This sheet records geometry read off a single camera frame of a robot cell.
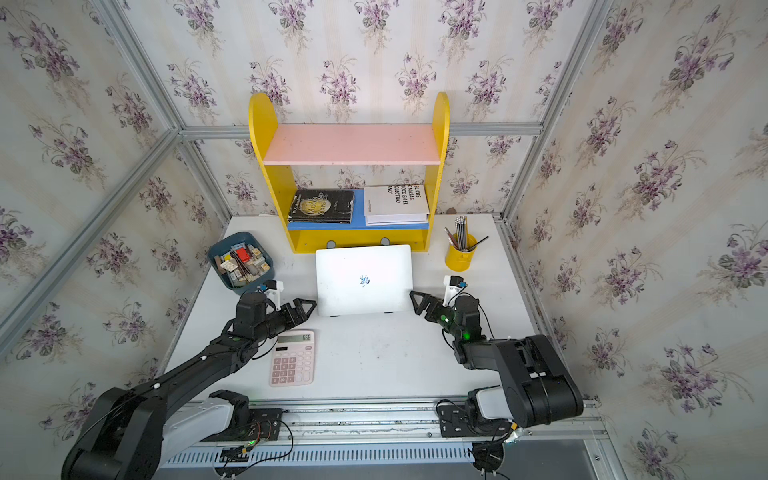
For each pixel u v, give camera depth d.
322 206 1.02
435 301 0.78
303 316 0.76
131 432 0.40
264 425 0.73
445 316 0.78
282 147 0.84
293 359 0.82
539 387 0.42
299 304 0.78
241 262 1.02
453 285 0.80
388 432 0.73
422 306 0.80
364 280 0.91
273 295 0.78
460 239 1.01
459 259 0.99
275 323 0.73
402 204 0.99
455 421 0.73
